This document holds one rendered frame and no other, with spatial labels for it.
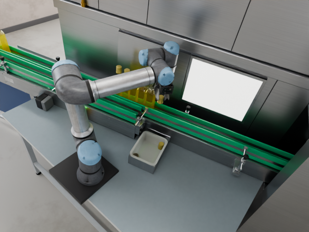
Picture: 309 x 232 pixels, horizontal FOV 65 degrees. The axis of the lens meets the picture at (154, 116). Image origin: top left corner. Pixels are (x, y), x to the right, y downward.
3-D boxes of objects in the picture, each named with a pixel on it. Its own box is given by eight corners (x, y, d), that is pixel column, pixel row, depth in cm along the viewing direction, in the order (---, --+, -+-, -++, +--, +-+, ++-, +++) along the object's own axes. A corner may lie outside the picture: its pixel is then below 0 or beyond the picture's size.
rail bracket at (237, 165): (238, 165, 153) (253, 143, 137) (234, 187, 142) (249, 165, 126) (231, 162, 154) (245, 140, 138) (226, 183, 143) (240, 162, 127)
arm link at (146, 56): (147, 59, 105) (169, 56, 109) (138, 46, 112) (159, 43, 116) (145, 74, 111) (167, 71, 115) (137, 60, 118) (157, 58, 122)
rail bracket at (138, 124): (147, 117, 160) (150, 103, 151) (136, 134, 148) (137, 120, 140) (143, 115, 160) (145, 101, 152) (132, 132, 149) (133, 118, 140)
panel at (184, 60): (243, 121, 154) (267, 77, 130) (243, 124, 152) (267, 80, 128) (119, 74, 173) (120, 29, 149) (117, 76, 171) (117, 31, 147)
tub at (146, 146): (167, 147, 160) (168, 139, 154) (153, 174, 145) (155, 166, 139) (143, 137, 164) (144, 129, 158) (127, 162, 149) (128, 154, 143)
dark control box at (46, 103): (54, 105, 176) (52, 96, 170) (46, 112, 170) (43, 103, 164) (45, 101, 177) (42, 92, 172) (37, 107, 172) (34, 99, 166)
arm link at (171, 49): (160, 40, 115) (176, 39, 118) (157, 60, 123) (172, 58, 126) (167, 49, 110) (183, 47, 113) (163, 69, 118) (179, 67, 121)
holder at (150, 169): (169, 142, 164) (171, 135, 159) (152, 174, 146) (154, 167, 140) (146, 133, 168) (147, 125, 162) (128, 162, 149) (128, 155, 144)
